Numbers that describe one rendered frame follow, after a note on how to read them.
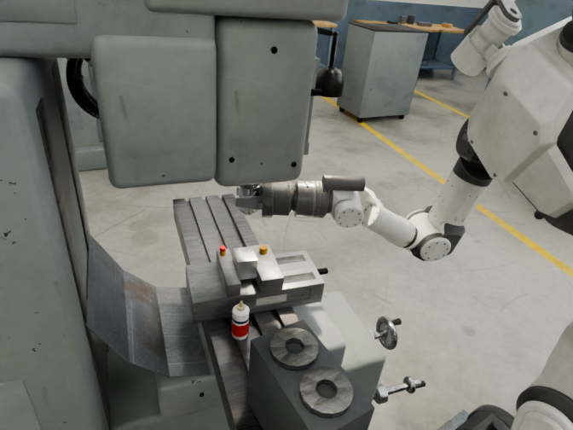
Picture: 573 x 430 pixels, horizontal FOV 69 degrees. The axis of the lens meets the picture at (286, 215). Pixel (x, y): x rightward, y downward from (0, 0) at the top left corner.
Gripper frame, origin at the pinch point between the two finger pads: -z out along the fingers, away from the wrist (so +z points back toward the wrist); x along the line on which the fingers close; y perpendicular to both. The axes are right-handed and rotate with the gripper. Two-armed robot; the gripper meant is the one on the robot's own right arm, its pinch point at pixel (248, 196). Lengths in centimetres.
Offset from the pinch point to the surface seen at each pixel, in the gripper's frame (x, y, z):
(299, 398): 43.4, 13.1, 9.8
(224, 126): 11.8, -21.2, -4.7
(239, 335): 15.1, 29.9, -1.2
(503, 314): -90, 126, 155
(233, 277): 4.9, 20.6, -3.3
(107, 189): -217, 122, -116
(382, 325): -19, 61, 49
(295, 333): 30.6, 11.8, 9.8
